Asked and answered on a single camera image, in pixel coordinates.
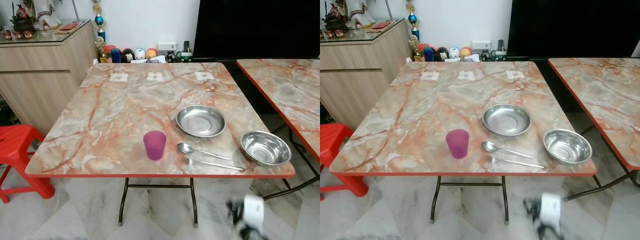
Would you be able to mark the steel fork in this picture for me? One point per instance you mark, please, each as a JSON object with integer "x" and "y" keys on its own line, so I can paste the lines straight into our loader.
{"x": 210, "y": 163}
{"x": 515, "y": 162}

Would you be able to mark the deep steel bowl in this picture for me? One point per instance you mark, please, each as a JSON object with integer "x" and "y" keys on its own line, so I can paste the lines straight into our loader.
{"x": 265, "y": 148}
{"x": 567, "y": 146}

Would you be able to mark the steel spoon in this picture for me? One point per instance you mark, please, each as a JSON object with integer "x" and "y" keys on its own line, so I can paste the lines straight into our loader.
{"x": 488, "y": 146}
{"x": 185, "y": 147}

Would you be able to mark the shallow steel plate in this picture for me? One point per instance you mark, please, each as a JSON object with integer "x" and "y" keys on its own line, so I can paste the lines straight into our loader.
{"x": 506, "y": 120}
{"x": 200, "y": 121}

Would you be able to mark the purple plastic cup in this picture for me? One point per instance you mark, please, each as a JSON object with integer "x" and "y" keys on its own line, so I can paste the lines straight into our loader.
{"x": 155, "y": 147}
{"x": 457, "y": 146}

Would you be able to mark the red plastic stool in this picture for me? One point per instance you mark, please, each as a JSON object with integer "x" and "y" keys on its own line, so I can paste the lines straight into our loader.
{"x": 332, "y": 137}
{"x": 17, "y": 137}

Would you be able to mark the white paper label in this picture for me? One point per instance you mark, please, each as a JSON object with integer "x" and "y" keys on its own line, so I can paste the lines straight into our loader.
{"x": 119, "y": 77}
{"x": 515, "y": 74}
{"x": 430, "y": 76}
{"x": 155, "y": 76}
{"x": 466, "y": 75}
{"x": 204, "y": 75}

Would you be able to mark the marble pattern folding table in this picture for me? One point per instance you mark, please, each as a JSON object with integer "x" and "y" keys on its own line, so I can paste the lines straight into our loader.
{"x": 600, "y": 90}
{"x": 290, "y": 85}
{"x": 430, "y": 110}
{"x": 125, "y": 110}

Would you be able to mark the green mug with remote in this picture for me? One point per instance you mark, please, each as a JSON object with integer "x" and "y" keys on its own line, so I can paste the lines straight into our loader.
{"x": 499, "y": 55}
{"x": 185, "y": 56}

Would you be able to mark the orange round toy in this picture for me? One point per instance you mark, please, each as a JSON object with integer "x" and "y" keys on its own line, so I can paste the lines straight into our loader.
{"x": 465, "y": 51}
{"x": 151, "y": 53}

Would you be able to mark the white round toy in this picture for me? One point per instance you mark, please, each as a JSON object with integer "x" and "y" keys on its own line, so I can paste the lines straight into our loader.
{"x": 140, "y": 53}
{"x": 454, "y": 52}

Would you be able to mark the black haired doll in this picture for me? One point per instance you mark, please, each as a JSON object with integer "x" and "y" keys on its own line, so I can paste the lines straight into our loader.
{"x": 442, "y": 53}
{"x": 128, "y": 55}

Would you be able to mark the light wooden cabinet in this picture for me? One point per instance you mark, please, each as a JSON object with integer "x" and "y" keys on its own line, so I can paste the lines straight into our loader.
{"x": 360, "y": 75}
{"x": 40, "y": 75}

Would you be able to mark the blue toy figure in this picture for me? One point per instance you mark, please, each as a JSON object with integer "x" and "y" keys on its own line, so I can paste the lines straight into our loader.
{"x": 116, "y": 56}
{"x": 429, "y": 54}

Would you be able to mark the small gold trophy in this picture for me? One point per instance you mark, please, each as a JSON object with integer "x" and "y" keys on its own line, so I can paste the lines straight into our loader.
{"x": 416, "y": 50}
{"x": 102, "y": 51}

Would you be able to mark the dark figurine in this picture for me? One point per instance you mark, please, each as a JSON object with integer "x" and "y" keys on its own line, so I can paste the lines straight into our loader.
{"x": 334, "y": 21}
{"x": 22, "y": 22}

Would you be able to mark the tall trophy with blue ball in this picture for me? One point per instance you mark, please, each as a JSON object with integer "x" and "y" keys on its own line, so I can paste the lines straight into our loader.
{"x": 99, "y": 21}
{"x": 412, "y": 20}

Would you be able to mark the white porcelain figurine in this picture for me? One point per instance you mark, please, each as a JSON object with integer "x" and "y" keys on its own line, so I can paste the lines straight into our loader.
{"x": 46, "y": 15}
{"x": 359, "y": 14}

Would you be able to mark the red envelope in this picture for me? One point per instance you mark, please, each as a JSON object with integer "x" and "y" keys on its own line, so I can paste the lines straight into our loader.
{"x": 69, "y": 26}
{"x": 381, "y": 24}

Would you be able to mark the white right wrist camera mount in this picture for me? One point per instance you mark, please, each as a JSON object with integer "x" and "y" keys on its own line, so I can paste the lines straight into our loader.
{"x": 551, "y": 211}
{"x": 253, "y": 212}

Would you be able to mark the white wall socket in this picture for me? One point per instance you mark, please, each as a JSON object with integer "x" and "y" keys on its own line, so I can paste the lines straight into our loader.
{"x": 481, "y": 45}
{"x": 167, "y": 46}

